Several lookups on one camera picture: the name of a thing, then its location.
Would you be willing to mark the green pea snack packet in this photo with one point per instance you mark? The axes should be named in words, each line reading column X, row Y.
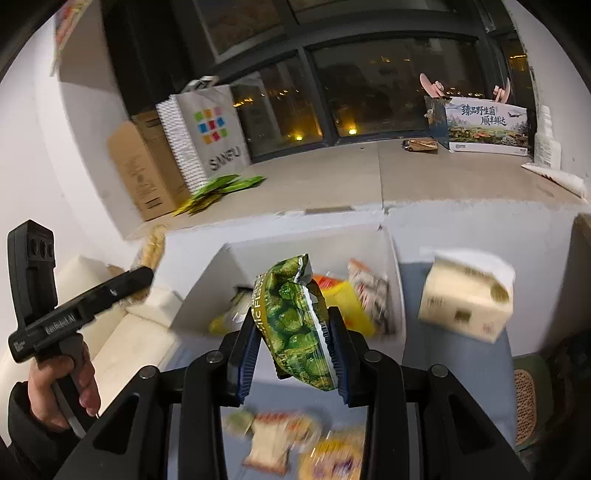
column 291, row 323

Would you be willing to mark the pale yellow cracker packet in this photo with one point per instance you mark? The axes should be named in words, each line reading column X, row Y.
column 153, row 249

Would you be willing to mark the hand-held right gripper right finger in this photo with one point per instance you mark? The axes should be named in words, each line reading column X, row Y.
column 339, row 364

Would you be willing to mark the pink plastic toy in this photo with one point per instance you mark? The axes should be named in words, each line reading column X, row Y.
column 431, row 86
column 503, row 91

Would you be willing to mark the wall poster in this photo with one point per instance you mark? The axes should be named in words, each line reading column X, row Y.
column 69, row 27

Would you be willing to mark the pale green snack bag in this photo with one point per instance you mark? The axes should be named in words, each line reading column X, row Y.
column 231, row 318

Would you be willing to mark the rattan chair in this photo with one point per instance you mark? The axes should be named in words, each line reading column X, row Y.
column 526, row 401

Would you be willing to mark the white plastic bottle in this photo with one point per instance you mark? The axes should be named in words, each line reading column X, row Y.
column 547, row 138

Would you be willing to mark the white tube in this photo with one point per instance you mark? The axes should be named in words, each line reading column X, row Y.
column 554, row 177

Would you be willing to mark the wooden counter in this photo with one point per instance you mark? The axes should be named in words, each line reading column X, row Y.
column 582, row 277

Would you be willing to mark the landscape printed box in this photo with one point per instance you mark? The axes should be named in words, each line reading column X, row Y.
column 485, row 124

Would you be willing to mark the yellow snack packet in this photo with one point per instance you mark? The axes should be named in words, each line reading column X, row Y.
column 346, row 304

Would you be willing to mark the cream sofa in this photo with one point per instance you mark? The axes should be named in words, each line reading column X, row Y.
column 138, row 323

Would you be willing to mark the pile of green sachets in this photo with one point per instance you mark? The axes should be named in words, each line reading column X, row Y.
column 217, row 187

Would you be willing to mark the brown wrapper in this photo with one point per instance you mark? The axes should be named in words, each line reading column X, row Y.
column 420, row 145

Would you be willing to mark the person's left hand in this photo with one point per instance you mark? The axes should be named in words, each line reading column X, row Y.
column 85, row 378

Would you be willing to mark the brown cardboard box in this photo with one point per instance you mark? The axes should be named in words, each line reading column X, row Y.
column 143, row 170

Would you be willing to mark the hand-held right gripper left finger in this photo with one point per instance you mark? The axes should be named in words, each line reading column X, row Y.
column 244, row 364

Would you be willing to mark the person's left forearm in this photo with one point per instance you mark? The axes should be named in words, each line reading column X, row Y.
column 32, row 443

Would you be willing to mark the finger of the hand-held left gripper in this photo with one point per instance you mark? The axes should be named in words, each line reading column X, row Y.
column 115, row 290

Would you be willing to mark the dark blue chip packet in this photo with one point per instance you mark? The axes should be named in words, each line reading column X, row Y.
column 332, row 457

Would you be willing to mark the white cardboard box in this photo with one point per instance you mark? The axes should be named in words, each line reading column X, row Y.
column 277, row 244

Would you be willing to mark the dark framed window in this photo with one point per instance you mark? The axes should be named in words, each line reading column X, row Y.
column 369, row 83

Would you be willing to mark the red and white snack packet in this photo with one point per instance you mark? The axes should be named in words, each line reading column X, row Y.
column 374, row 290

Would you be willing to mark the yellow patterned snack bag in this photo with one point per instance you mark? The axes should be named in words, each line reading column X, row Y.
column 270, row 447

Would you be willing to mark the beige tissue pack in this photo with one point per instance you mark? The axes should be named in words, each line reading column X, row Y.
column 466, row 300

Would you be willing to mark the white shopping bag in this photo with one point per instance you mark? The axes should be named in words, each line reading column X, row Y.
column 207, row 134

